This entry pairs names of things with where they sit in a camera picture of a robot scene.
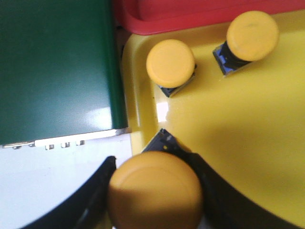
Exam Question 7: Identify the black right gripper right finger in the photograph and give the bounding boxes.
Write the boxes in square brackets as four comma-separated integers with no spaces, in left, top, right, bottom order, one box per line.
[188,153,299,229]

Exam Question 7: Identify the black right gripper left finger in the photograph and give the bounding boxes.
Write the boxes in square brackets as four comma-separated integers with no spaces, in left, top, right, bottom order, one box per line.
[24,156,116,229]

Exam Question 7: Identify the yellow mushroom push button switch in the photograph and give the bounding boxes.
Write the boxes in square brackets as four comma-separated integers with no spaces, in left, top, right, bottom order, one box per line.
[146,39,197,98]

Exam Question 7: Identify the steel conveyor end plate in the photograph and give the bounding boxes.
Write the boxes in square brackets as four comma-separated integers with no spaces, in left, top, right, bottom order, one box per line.
[1,127,131,150]

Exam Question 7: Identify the yellow plastic tray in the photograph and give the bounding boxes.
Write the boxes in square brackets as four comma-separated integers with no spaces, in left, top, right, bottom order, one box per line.
[122,10,305,228]

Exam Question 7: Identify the green conveyor belt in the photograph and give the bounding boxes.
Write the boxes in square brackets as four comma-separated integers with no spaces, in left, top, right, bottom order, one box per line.
[0,0,128,145]

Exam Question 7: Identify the red plastic tray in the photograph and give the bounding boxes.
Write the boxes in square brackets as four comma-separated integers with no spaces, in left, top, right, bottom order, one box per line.
[113,0,305,35]

